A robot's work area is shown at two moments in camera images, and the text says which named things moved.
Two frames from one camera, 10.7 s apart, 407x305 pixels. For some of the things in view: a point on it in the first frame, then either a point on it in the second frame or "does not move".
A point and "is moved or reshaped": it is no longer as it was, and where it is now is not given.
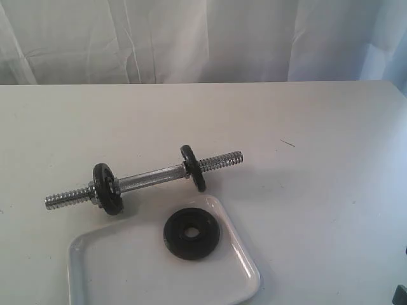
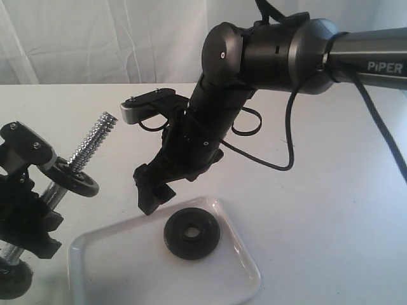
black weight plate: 193,168 is moved or reshaped
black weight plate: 107,193 -> 15,280
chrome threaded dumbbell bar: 126,183 -> 55,192
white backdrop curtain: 94,42 does not move
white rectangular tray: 128,263 does not move
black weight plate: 192,248 does not move
